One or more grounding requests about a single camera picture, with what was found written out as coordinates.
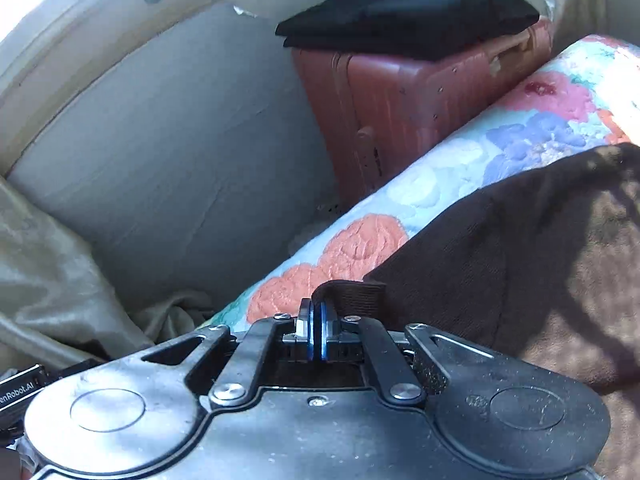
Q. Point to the black folded cloth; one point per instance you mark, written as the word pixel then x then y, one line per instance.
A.
pixel 400 15

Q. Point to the beige satin cloth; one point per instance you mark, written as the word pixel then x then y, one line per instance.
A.
pixel 45 270

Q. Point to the floral quilted bedspread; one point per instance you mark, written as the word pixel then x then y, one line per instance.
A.
pixel 450 160

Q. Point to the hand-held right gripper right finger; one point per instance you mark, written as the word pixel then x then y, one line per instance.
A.
pixel 327 332

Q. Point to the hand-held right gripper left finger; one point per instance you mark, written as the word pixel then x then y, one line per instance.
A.
pixel 305 332

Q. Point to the pink hard-shell suitcase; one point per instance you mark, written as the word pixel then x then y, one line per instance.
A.
pixel 400 110

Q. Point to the beige curtain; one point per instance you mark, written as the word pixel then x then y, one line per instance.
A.
pixel 585 0

